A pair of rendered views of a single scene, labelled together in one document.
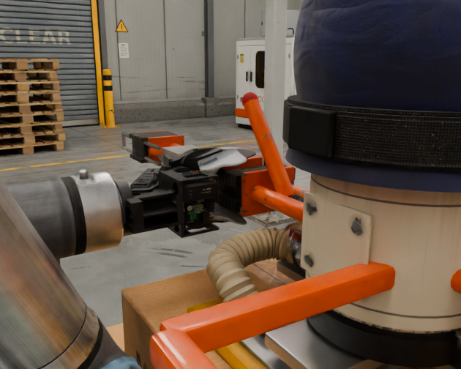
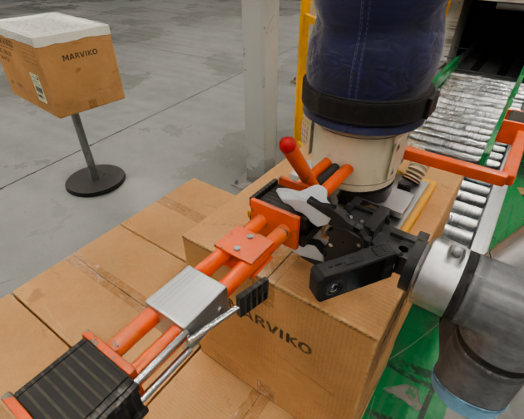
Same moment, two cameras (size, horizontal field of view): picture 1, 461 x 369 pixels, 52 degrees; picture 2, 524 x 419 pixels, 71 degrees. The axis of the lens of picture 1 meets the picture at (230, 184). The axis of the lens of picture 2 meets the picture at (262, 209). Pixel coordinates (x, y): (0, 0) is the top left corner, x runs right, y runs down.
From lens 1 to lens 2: 94 cm
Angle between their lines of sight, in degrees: 99
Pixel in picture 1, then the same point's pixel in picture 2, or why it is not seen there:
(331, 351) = (394, 194)
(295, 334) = (393, 204)
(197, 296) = not seen: hidden behind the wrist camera
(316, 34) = (436, 58)
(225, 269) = not seen: hidden behind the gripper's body
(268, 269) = (278, 260)
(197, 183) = (364, 210)
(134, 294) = (378, 324)
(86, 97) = not seen: outside the picture
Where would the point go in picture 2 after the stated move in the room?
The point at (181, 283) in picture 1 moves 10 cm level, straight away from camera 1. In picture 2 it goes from (339, 303) to (286, 330)
